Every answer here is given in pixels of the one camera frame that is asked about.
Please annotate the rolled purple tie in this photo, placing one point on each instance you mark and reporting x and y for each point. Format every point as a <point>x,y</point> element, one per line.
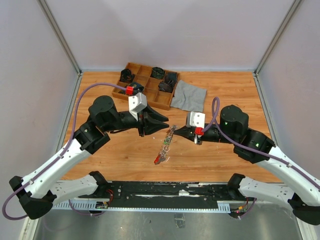
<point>165,87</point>

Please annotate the rolled dark tie right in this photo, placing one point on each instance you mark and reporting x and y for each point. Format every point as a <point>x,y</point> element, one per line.
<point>171,78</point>

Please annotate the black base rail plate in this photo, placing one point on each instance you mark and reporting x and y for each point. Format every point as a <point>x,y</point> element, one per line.
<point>164,191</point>

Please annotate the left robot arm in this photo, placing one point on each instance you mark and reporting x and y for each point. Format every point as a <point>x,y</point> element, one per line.
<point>42,189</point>

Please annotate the rolled dark tie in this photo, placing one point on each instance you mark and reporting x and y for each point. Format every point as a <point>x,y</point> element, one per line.
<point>171,78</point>
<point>126,76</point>

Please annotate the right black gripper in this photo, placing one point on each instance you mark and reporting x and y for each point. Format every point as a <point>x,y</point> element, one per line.
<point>188,132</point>

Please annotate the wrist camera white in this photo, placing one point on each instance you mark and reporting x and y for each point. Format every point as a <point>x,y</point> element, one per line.
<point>136,104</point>
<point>195,119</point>

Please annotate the green key tag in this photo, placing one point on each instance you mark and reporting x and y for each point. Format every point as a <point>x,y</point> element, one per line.
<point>165,142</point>

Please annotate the wooden divided tray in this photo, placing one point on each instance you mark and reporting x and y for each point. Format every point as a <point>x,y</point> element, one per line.
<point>155,98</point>

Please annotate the rolled green tie back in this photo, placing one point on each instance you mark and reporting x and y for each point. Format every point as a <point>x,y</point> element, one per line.
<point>157,73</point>

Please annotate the rolled dark tie back left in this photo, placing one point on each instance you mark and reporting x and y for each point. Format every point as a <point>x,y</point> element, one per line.
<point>126,76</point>

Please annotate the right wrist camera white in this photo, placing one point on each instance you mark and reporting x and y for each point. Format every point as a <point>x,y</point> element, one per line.
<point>195,119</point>

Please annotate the blue patterned tie front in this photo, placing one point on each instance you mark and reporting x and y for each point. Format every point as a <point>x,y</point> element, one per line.
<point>132,89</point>

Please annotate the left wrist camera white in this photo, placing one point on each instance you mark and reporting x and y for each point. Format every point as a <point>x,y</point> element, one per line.
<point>136,104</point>

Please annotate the slotted grey cable duct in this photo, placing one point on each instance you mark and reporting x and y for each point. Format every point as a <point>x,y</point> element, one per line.
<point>146,205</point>

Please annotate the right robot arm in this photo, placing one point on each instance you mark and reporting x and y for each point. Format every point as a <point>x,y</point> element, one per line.
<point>300,191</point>

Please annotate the red key tag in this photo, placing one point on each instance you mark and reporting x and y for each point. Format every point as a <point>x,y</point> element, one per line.
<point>158,160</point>

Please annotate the grey folded cloth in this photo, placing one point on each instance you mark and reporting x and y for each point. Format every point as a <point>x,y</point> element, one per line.
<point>188,97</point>

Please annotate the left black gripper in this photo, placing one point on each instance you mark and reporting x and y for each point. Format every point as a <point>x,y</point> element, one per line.
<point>150,126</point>

